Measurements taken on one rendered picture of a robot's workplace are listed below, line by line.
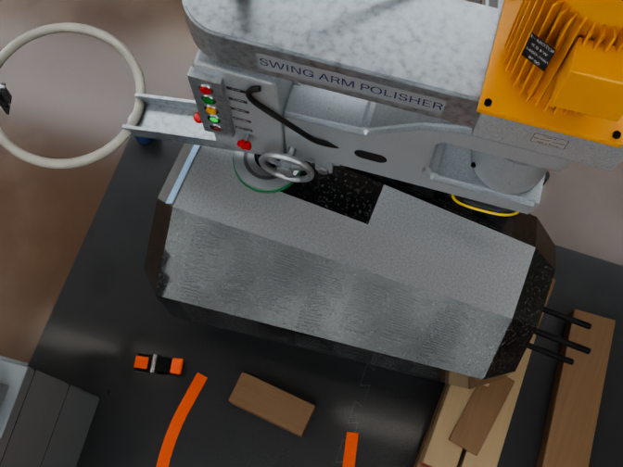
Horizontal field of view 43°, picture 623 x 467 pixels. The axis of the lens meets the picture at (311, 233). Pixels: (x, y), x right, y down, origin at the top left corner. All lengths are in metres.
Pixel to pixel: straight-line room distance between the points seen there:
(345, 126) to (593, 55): 0.71
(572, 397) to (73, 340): 1.92
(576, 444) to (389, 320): 1.00
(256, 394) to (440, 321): 0.87
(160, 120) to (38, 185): 1.16
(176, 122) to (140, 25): 1.37
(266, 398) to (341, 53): 1.65
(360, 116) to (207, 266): 0.84
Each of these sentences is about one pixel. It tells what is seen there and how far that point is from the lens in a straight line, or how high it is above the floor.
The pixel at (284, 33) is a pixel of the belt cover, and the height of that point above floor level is 1.69.
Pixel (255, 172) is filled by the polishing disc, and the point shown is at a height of 0.85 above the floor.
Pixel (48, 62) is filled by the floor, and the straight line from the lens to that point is 3.77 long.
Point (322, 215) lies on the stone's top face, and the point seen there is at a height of 0.82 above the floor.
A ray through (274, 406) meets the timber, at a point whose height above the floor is 0.14.
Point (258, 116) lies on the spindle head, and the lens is 1.93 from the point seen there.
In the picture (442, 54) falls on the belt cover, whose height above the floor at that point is 1.69.
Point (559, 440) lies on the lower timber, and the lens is 3.11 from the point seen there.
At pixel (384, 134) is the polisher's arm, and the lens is 1.85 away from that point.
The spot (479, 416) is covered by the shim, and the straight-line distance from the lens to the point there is 2.91.
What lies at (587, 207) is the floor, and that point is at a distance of 3.46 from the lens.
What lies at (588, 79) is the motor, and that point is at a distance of 1.37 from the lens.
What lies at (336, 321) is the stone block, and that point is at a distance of 2.46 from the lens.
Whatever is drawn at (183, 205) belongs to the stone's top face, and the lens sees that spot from 2.44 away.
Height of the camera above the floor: 3.08
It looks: 72 degrees down
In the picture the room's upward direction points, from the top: 1 degrees counter-clockwise
